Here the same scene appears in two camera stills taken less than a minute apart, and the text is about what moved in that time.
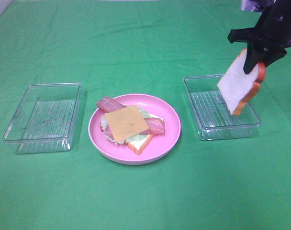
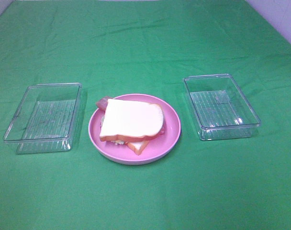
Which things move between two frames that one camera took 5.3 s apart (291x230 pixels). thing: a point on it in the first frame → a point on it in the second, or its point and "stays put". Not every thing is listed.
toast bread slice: (237, 88) → (128, 121)
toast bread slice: (139, 145) stays put
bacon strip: (107, 104) stays put
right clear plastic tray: (213, 120) stays put
